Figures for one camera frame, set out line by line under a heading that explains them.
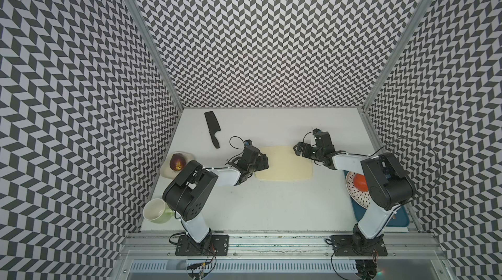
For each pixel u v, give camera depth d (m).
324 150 0.77
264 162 0.85
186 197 0.47
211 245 0.71
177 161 0.91
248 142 0.87
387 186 0.48
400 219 0.81
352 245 0.71
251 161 0.75
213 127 1.13
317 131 0.88
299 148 0.89
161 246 0.74
